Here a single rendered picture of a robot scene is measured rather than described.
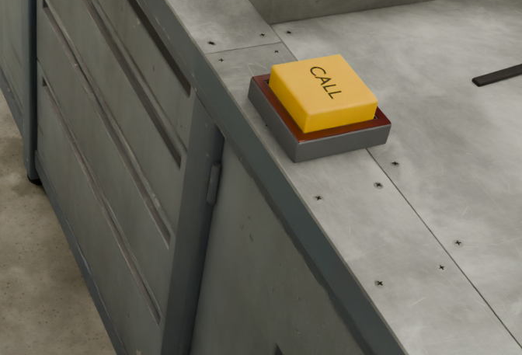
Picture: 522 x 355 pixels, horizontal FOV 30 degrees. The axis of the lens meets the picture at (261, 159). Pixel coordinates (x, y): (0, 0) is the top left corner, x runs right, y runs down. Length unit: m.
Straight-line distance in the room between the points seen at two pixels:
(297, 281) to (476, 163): 0.21
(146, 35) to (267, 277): 0.33
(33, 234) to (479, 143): 1.10
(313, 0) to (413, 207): 0.23
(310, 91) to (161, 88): 0.40
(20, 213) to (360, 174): 1.13
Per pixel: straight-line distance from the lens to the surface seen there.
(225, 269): 1.01
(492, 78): 0.83
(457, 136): 0.77
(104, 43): 1.25
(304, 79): 0.72
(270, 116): 0.72
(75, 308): 1.62
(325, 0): 0.85
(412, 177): 0.71
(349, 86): 0.72
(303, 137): 0.69
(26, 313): 1.62
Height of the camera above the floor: 1.26
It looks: 41 degrees down
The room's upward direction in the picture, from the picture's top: 11 degrees clockwise
